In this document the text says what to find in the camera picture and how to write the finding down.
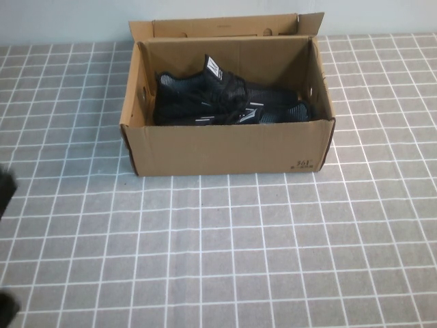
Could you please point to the black knit sneaker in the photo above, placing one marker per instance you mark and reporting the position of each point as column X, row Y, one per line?
column 177, row 95
column 297, row 112

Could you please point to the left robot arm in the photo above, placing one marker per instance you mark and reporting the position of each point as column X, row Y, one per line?
column 7, row 186

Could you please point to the brown cardboard shoe box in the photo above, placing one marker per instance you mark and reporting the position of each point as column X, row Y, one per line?
column 211, row 150

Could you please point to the grey white-checked tablecloth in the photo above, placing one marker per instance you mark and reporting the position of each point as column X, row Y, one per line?
column 239, row 256

